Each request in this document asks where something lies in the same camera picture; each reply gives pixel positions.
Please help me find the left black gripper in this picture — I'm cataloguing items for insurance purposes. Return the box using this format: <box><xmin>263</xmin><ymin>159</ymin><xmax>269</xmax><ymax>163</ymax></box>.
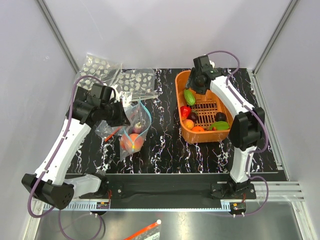
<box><xmin>101</xmin><ymin>98</ymin><xmax>131</xmax><ymax>127</ymax></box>

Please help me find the purple eggplant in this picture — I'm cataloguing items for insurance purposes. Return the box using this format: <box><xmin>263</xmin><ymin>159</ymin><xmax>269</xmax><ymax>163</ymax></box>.
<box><xmin>132</xmin><ymin>122</ymin><xmax>143</xmax><ymax>135</ymax></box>

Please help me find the orange plastic basket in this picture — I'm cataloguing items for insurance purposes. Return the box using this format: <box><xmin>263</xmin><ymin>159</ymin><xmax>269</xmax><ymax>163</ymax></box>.
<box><xmin>175</xmin><ymin>70</ymin><xmax>233</xmax><ymax>144</ymax></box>

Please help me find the blue zipper clear bag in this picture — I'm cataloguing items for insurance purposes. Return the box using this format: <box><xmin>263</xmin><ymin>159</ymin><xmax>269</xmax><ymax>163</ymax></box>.
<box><xmin>94</xmin><ymin>98</ymin><xmax>153</xmax><ymax>163</ymax></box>

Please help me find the peach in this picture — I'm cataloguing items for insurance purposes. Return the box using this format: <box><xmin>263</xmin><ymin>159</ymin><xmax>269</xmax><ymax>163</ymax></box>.
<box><xmin>119</xmin><ymin>133</ymin><xmax>145</xmax><ymax>153</ymax></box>

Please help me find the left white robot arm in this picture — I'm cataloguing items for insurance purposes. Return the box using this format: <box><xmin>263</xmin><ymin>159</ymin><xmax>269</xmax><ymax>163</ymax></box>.
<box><xmin>21</xmin><ymin>83</ymin><xmax>130</xmax><ymax>210</ymax></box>

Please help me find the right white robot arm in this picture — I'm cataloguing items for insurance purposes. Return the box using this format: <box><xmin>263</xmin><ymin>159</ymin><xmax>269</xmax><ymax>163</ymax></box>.
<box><xmin>185</xmin><ymin>55</ymin><xmax>269</xmax><ymax>199</ymax></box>

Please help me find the red zipper clear bag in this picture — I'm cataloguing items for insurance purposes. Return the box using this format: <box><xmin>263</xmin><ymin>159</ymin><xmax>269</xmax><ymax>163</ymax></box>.
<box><xmin>104</xmin><ymin>126</ymin><xmax>123</xmax><ymax>142</ymax></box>

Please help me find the dotted clear bag far left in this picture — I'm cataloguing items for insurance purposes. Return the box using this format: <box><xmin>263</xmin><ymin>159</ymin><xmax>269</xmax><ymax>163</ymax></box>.
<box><xmin>75</xmin><ymin>53</ymin><xmax>123</xmax><ymax>87</ymax></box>

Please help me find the dotted clear bag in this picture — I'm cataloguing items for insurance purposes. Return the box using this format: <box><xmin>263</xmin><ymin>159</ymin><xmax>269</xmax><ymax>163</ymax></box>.
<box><xmin>113</xmin><ymin>68</ymin><xmax>158</xmax><ymax>102</ymax></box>
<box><xmin>75</xmin><ymin>53</ymin><xmax>123</xmax><ymax>87</ymax></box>

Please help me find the dotted clear bag middle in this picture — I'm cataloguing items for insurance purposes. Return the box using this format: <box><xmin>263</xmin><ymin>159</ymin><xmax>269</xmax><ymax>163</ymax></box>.
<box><xmin>113</xmin><ymin>68</ymin><xmax>158</xmax><ymax>102</ymax></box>

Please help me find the red zipper bag foreground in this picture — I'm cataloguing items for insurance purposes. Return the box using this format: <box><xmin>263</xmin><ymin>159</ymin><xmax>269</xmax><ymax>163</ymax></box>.
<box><xmin>125</xmin><ymin>219</ymin><xmax>162</xmax><ymax>240</ymax></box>

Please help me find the dark red strawberry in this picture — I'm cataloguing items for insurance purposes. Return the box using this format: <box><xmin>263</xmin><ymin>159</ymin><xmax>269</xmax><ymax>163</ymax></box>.
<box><xmin>187</xmin><ymin>111</ymin><xmax>198</xmax><ymax>123</ymax></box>

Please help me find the dark purple plum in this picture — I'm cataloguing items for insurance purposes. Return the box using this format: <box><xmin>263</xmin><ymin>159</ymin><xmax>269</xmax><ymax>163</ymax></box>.
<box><xmin>214</xmin><ymin>112</ymin><xmax>227</xmax><ymax>122</ymax></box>

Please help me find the pink apple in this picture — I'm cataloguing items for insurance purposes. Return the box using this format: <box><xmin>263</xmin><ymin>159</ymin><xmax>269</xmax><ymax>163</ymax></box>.
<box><xmin>182</xmin><ymin>119</ymin><xmax>195</xmax><ymax>130</ymax></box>

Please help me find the green star fruit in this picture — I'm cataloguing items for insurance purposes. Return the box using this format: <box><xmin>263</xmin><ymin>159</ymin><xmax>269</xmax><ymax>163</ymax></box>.
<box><xmin>209</xmin><ymin>121</ymin><xmax>230</xmax><ymax>131</ymax></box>

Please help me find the orange fruit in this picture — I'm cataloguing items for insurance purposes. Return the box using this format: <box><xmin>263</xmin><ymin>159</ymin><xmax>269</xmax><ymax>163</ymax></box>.
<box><xmin>191</xmin><ymin>126</ymin><xmax>205</xmax><ymax>133</ymax></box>

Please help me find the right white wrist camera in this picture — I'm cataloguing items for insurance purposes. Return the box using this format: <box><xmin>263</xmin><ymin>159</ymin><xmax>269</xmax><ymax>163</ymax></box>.
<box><xmin>209</xmin><ymin>60</ymin><xmax>215</xmax><ymax>68</ymax></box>

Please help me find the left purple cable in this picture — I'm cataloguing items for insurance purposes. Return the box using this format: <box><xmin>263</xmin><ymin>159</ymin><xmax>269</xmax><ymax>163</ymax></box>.
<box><xmin>26</xmin><ymin>75</ymin><xmax>118</xmax><ymax>240</ymax></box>

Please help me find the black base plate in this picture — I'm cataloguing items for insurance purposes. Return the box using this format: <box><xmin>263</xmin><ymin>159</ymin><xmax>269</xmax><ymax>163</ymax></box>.
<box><xmin>78</xmin><ymin>172</ymin><xmax>257</xmax><ymax>210</ymax></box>

